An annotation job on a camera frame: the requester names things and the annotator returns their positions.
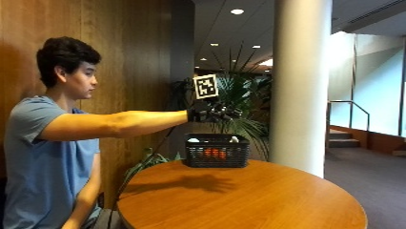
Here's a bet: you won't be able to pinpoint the white round pillar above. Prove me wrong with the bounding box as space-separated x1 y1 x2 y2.
267 0 334 179

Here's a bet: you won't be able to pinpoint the the person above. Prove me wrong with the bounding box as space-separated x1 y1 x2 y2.
0 35 190 229

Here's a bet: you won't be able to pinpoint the small green leafy plant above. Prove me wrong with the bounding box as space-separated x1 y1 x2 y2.
121 146 183 189

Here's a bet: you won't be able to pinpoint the large green potted palm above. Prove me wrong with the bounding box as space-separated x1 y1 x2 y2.
169 41 274 161

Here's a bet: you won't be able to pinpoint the black glove cable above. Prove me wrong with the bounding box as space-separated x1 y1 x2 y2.
106 126 175 229

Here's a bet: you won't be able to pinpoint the orange object in basket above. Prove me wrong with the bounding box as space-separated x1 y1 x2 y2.
202 147 228 160

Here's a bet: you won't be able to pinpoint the black plastic mesh basket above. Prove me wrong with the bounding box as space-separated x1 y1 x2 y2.
183 133 251 169

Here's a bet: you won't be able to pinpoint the stair steps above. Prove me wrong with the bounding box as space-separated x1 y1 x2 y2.
327 128 363 149

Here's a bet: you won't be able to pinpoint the metal stair handrail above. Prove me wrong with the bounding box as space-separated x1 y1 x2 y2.
324 99 371 154

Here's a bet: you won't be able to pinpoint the white marker cube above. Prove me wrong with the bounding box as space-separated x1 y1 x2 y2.
191 73 220 100

